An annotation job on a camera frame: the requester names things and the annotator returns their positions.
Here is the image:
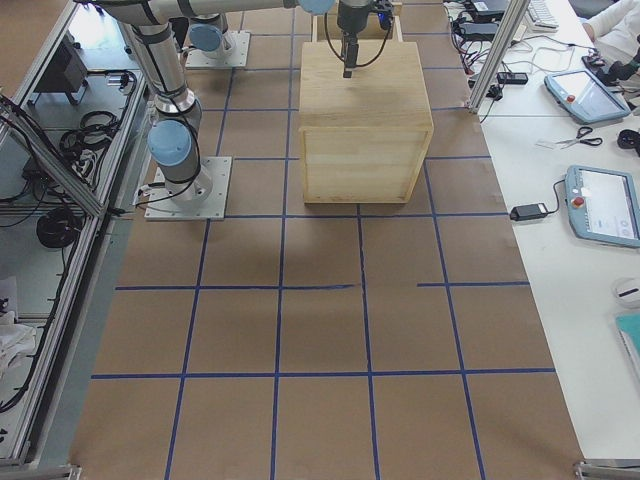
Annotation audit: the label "wooden drawer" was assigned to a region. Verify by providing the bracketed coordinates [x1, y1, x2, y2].
[310, 14, 406, 45]

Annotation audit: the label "light wooden drawer cabinet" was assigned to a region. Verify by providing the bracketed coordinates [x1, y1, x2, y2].
[299, 40, 434, 204]

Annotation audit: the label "person in white sleeve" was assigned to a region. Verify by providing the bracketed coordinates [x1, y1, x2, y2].
[583, 0, 639, 55]

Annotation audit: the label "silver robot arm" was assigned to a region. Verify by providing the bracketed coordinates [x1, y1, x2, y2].
[93, 0, 393, 117]
[188, 13, 233, 59]

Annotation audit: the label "blue teach pendant far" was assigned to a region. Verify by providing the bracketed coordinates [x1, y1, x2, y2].
[544, 69, 631, 125]

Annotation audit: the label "blue teach pendant near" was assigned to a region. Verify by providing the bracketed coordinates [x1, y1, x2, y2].
[565, 165, 639, 249]

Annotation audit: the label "white computer mouse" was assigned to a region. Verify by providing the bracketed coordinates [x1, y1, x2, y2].
[612, 277, 640, 309]

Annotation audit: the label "blue teach pendant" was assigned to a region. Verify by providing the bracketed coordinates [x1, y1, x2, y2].
[565, 165, 639, 249]
[544, 69, 631, 125]

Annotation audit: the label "aluminium frame post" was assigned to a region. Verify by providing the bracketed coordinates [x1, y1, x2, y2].
[468, 0, 529, 113]

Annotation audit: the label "black handled scissors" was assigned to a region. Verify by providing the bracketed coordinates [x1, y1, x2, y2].
[556, 126, 603, 149]

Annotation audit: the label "black coiled cables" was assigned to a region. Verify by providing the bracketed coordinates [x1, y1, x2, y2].
[35, 205, 84, 250]

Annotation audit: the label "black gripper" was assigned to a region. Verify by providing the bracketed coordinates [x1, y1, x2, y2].
[340, 0, 394, 79]

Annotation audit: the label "black power adapter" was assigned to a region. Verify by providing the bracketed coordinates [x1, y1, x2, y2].
[509, 203, 549, 222]

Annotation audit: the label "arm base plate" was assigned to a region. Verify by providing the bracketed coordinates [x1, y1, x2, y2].
[186, 25, 251, 70]
[144, 156, 232, 221]

